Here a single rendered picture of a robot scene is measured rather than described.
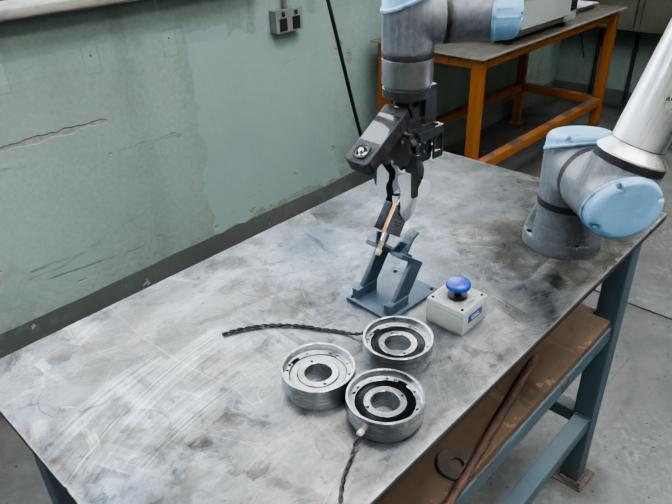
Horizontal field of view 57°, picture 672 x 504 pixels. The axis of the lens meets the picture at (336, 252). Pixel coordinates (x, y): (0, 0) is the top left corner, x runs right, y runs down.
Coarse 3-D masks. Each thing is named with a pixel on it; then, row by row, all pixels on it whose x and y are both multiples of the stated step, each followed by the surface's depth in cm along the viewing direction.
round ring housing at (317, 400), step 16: (304, 352) 92; (320, 352) 92; (336, 352) 92; (288, 368) 89; (304, 368) 89; (320, 368) 90; (336, 368) 89; (352, 368) 87; (288, 384) 85; (304, 384) 86; (320, 384) 86; (304, 400) 84; (320, 400) 84; (336, 400) 85
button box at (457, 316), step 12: (444, 288) 103; (432, 300) 100; (444, 300) 100; (456, 300) 99; (468, 300) 100; (480, 300) 99; (432, 312) 101; (444, 312) 99; (456, 312) 97; (468, 312) 98; (480, 312) 101; (444, 324) 100; (456, 324) 98; (468, 324) 99
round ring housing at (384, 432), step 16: (384, 368) 87; (352, 384) 85; (416, 384) 84; (352, 400) 83; (368, 400) 83; (384, 400) 86; (400, 400) 83; (416, 400) 83; (352, 416) 80; (384, 416) 81; (416, 416) 79; (368, 432) 79; (384, 432) 79; (400, 432) 79
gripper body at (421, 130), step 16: (384, 96) 92; (400, 96) 90; (416, 96) 90; (432, 96) 94; (416, 112) 94; (432, 112) 96; (416, 128) 95; (432, 128) 94; (400, 144) 93; (416, 144) 92; (432, 144) 98; (384, 160) 97; (400, 160) 95
